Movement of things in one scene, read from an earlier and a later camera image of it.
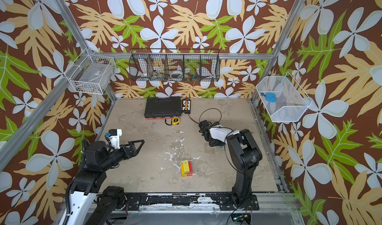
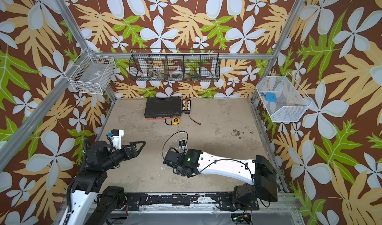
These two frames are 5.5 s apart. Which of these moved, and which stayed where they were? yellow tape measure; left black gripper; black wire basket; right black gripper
Moved: right black gripper
Stayed: left black gripper; black wire basket; yellow tape measure
